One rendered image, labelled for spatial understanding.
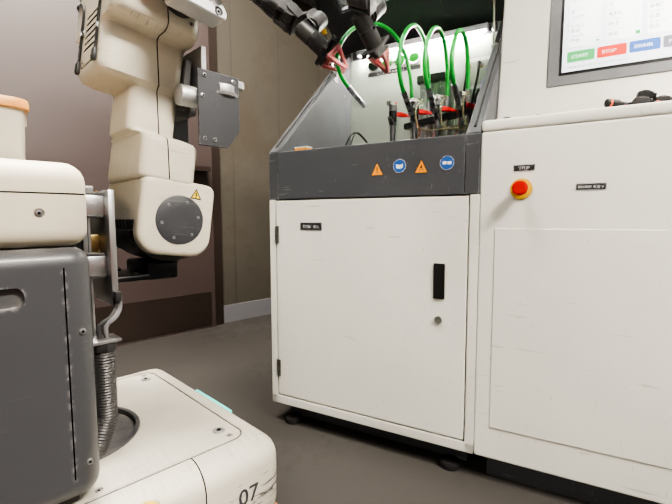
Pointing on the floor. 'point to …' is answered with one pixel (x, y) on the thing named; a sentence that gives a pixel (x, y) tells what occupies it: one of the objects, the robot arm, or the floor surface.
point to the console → (574, 284)
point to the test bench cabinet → (454, 450)
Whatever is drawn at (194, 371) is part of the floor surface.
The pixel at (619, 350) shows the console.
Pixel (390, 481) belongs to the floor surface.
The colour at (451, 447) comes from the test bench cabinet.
